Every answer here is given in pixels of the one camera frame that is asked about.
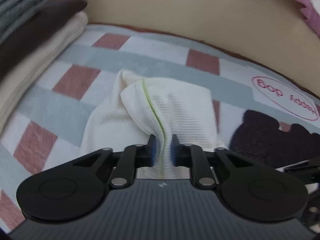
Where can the beige bed base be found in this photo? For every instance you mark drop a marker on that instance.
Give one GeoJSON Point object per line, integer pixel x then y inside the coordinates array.
{"type": "Point", "coordinates": [269, 32]}

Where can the cream folded cloth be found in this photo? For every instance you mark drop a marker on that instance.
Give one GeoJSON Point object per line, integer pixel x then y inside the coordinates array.
{"type": "Point", "coordinates": [22, 76]}

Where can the cream white garment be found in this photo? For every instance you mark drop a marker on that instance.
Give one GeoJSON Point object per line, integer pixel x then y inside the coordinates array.
{"type": "Point", "coordinates": [143, 106]}

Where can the dark brown folded cloth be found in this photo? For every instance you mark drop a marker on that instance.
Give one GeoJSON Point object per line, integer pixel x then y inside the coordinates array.
{"type": "Point", "coordinates": [50, 18]}

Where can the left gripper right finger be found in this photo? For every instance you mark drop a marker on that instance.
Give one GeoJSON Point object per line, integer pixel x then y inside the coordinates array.
{"type": "Point", "coordinates": [193, 157]}

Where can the checkered floor rug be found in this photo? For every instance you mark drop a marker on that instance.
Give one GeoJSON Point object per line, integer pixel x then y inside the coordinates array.
{"type": "Point", "coordinates": [104, 84]}

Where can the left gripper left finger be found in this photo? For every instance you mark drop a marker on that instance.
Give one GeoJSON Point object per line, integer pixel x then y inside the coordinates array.
{"type": "Point", "coordinates": [127, 163]}

